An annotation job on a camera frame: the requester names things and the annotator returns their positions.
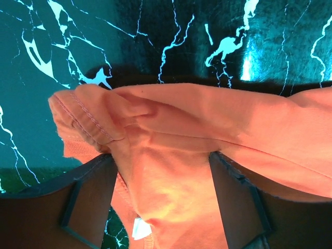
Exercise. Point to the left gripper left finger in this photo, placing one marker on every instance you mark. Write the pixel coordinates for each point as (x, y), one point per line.
(70, 210)

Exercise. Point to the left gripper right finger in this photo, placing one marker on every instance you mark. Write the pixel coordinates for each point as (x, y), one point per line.
(252, 218)

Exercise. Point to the orange t shirt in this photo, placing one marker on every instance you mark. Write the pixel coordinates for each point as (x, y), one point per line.
(161, 136)

